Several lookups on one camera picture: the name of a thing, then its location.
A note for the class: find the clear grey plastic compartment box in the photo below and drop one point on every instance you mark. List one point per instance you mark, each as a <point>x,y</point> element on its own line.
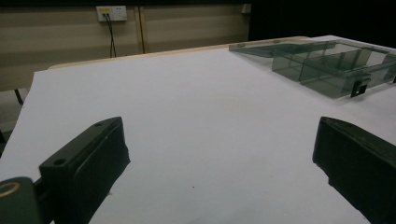
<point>323,67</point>

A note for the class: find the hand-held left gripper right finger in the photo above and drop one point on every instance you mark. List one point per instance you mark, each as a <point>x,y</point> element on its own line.
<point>358,161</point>

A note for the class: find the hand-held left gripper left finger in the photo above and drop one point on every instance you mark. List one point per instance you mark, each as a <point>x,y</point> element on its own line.
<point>84,161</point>

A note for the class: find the white table cover sheet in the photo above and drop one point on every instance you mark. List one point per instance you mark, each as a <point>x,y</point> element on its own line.
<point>199,124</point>

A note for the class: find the white wall socket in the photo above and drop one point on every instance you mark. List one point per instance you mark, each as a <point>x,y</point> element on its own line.
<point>111,13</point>

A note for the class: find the black table leg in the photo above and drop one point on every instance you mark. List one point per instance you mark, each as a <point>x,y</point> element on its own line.
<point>18,96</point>

